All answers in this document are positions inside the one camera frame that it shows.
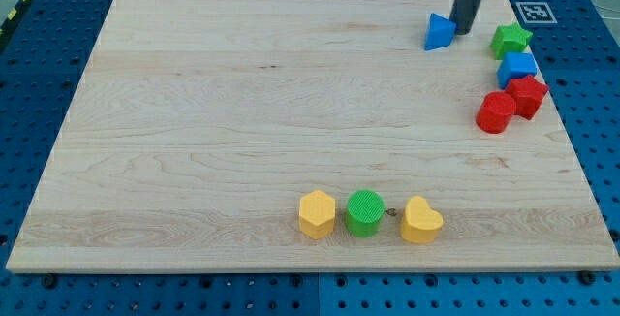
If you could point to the blue triangle block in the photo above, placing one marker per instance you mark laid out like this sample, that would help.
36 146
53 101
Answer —
440 32

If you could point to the red cylinder block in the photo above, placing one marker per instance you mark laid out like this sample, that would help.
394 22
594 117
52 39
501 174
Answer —
496 112

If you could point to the yellow heart block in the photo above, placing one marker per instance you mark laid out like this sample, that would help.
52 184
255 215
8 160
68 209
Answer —
420 223

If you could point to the yellow hexagon block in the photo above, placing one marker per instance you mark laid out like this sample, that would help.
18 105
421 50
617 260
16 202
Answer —
317 214

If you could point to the white fiducial marker tag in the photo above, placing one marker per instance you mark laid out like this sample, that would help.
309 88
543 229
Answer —
535 12

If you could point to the green cylinder block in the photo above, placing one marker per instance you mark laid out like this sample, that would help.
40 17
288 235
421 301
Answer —
365 210

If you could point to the wooden board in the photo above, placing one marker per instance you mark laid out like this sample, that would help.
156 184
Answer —
197 126

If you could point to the green star block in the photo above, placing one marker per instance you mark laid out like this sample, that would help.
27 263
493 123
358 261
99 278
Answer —
509 38

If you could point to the blue cube block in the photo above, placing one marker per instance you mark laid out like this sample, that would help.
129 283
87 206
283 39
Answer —
515 65

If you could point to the red star block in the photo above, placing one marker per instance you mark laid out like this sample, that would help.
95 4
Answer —
529 93

